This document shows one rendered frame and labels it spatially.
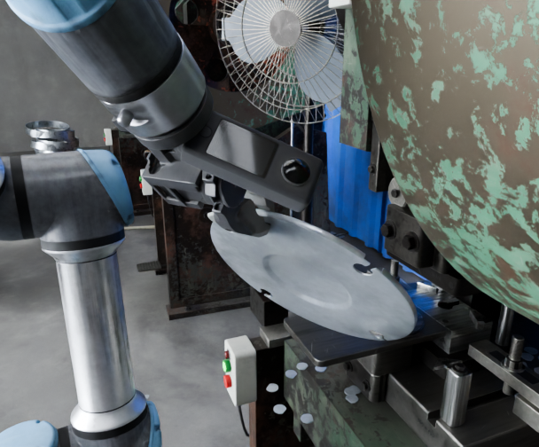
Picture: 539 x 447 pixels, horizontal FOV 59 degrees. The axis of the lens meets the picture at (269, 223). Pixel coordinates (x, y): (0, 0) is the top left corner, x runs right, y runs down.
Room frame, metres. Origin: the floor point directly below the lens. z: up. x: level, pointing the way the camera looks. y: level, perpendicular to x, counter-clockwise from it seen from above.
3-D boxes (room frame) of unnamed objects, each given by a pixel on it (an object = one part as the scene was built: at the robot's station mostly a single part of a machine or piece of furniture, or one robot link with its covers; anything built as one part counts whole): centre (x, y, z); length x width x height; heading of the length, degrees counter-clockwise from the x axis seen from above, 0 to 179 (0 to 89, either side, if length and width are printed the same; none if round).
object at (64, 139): (3.33, 1.48, 0.40); 0.45 x 0.40 x 0.79; 33
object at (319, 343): (0.72, -0.16, 0.72); 0.25 x 0.14 x 0.14; 111
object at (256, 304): (0.99, 0.00, 0.62); 0.10 x 0.06 x 0.20; 21
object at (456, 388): (0.58, -0.27, 0.75); 0.03 x 0.03 x 0.10; 21
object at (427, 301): (0.79, -0.32, 0.76); 0.15 x 0.09 x 0.05; 21
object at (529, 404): (0.63, -0.39, 0.76); 0.17 x 0.06 x 0.10; 21
